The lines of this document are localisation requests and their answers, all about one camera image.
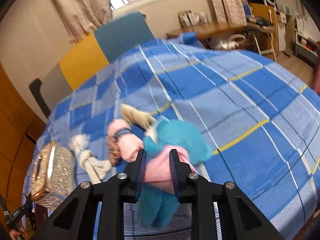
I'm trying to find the white towel blue band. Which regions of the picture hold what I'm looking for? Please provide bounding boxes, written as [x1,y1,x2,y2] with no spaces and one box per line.
[69,134,113,184]

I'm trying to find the blue plush toy pink shirt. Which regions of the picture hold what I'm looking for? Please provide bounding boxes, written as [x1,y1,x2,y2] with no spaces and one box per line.
[137,116,213,229]

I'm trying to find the pink towel navy band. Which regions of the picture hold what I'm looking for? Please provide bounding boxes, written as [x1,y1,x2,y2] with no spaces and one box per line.
[107,119,144,163]

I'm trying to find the brown hair scrunchie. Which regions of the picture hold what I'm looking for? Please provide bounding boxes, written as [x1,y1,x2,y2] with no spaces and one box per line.
[107,135,121,166]

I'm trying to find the gold ornate tissue box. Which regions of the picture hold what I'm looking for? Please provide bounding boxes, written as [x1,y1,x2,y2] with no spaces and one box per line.
[30,140,75,211]

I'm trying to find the beige rolled towel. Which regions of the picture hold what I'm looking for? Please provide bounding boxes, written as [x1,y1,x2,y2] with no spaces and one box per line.
[120,103,156,130]

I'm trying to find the blue plaid bed cover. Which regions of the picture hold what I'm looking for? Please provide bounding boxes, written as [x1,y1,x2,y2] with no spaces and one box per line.
[35,34,319,239]

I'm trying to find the grey yellow teal headboard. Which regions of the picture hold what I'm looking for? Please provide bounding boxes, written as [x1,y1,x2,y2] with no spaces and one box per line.
[40,11,154,110]

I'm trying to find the wooden desk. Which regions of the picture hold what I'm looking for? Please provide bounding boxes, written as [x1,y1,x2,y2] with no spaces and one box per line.
[166,22,246,40]

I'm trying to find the clear desk organizer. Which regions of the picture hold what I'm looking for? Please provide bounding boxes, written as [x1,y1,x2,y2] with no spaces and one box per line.
[178,10,209,27]

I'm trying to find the grey low shelf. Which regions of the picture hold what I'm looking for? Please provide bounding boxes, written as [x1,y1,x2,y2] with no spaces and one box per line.
[295,30,319,69]

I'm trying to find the beige patterned left curtain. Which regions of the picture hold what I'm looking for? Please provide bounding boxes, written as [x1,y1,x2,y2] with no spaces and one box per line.
[53,0,113,43]

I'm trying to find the beige patterned curtain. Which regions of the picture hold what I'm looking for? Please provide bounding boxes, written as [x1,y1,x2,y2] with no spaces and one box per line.
[211,0,247,26]
[53,0,113,43]

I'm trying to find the beige patterned right curtain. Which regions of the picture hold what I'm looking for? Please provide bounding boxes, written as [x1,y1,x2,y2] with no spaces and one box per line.
[211,0,247,26]

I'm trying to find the white ring lamp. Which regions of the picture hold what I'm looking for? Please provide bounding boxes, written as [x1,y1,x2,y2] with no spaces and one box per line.
[263,0,276,9]

